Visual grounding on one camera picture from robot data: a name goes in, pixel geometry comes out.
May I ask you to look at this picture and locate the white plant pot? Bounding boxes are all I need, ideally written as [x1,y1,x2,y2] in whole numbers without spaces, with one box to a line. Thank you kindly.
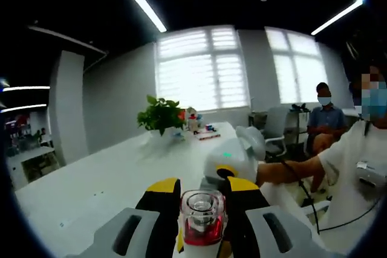
[149,129,182,146]

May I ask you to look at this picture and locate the small toy figure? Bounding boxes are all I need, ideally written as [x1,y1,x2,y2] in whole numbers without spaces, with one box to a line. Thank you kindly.
[185,106,201,135]

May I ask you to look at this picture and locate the grey white office chair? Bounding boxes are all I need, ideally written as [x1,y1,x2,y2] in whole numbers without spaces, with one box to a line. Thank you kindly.
[261,106,288,158]

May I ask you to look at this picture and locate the white square pillar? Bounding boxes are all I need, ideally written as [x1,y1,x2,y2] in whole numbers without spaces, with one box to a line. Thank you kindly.
[49,50,89,163]

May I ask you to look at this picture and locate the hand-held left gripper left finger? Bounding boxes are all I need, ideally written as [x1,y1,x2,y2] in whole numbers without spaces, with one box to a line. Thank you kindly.
[64,177,182,258]

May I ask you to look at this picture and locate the window with white blinds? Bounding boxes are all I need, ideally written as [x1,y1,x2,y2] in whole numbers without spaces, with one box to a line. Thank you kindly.
[265,27,330,105]
[155,26,251,111]

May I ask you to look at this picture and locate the white ceiling light strip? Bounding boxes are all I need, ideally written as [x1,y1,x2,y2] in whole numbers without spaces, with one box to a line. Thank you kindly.
[1,104,48,114]
[310,0,366,36]
[103,0,168,33]
[2,85,51,93]

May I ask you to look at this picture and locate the white chest device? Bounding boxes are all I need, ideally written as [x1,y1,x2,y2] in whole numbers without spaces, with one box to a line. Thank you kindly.
[355,160,387,194]

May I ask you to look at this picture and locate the colourful toy blocks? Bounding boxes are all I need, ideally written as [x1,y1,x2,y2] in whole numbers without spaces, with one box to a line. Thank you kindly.
[196,123,222,141]

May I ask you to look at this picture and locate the white skincare bottle red collar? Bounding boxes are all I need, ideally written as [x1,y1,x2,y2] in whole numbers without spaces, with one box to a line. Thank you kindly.
[178,189,228,258]

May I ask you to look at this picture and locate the green potted plant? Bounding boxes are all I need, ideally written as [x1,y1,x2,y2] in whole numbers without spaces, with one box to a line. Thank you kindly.
[137,94,187,137]

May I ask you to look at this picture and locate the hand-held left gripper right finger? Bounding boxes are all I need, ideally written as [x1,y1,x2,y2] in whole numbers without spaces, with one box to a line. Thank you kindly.
[225,176,330,258]

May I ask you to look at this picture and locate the black device cable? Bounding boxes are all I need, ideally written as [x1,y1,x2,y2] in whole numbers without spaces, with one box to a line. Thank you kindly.
[280,160,380,236]

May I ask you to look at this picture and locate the operator in white shirt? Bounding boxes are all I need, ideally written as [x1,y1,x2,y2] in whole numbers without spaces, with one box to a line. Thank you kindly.
[317,118,387,256]

